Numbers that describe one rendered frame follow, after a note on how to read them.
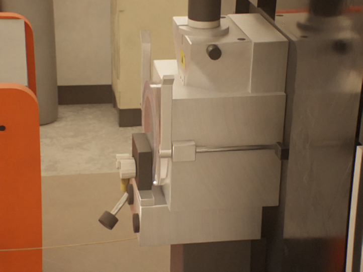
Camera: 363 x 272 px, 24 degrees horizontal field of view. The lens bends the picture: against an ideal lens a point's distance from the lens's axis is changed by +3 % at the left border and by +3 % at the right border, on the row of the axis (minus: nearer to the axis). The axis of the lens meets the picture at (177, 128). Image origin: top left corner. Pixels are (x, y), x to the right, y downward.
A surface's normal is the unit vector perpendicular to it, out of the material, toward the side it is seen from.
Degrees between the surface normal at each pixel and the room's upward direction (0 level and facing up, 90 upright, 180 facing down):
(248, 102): 90
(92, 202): 0
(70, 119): 0
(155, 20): 90
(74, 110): 0
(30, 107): 90
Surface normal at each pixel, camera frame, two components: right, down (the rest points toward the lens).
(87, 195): 0.03, -0.93
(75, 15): 0.17, 0.37
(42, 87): 0.54, 0.32
